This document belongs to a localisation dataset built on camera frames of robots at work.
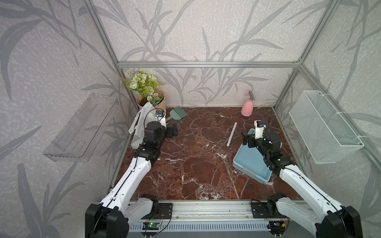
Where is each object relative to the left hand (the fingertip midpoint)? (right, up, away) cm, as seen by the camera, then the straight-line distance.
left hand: (168, 121), depth 79 cm
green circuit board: (-7, -50, -8) cm, 52 cm away
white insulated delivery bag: (-16, +4, +12) cm, 20 cm away
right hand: (+45, -5, +3) cm, 46 cm away
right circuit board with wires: (+56, -52, -6) cm, 76 cm away
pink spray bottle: (+53, +9, +32) cm, 63 cm away
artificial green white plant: (-18, +24, +15) cm, 33 cm away
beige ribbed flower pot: (-25, +14, +27) cm, 39 cm away
